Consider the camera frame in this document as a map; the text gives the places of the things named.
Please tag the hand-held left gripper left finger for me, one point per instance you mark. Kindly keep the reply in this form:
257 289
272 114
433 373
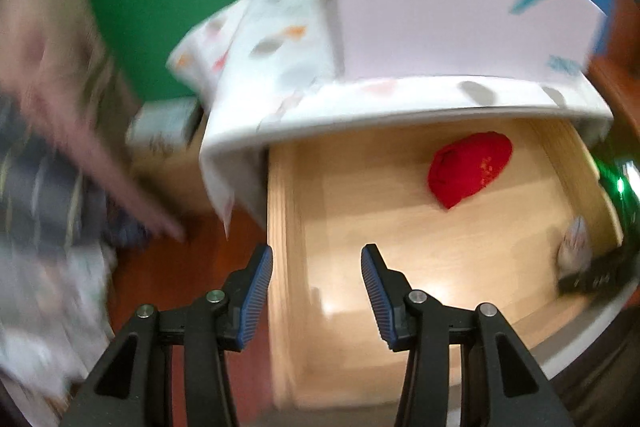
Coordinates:
255 297

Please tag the white patterned storage box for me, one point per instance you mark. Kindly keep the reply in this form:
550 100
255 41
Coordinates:
270 57

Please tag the white shoe box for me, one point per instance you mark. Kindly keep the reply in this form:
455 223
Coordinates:
425 7

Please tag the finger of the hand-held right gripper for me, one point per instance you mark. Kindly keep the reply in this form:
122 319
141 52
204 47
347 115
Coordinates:
595 274

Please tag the white printed bedsheet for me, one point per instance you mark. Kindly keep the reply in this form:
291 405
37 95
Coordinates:
45 332

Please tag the red underwear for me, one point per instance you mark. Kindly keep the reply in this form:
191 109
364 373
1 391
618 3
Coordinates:
470 167

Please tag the wooden drawer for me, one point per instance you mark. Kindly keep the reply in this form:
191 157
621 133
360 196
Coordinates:
360 187

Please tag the small grey-green box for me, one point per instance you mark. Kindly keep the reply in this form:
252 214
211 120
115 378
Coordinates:
160 127

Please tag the pink blanket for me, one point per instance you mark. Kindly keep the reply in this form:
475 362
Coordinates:
50 72

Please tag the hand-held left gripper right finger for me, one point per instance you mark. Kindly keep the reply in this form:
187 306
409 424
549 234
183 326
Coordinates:
377 302

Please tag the grey plaid cloth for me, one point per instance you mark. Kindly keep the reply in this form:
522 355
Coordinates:
35 187

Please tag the brown cardboard box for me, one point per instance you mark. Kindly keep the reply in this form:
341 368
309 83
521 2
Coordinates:
170 182

